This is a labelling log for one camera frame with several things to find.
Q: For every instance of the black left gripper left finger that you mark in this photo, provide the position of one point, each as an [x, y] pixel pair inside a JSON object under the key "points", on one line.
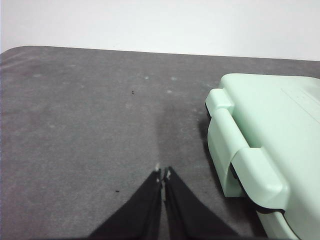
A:
{"points": [[142, 212]]}

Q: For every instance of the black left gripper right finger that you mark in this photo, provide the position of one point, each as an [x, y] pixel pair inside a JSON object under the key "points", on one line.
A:
{"points": [[185, 215]]}

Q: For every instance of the green breakfast machine base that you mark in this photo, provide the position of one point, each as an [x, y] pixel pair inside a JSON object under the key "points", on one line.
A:
{"points": [[220, 140]]}

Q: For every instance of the green grill lid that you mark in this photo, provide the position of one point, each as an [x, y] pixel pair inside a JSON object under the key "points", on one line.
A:
{"points": [[275, 120]]}

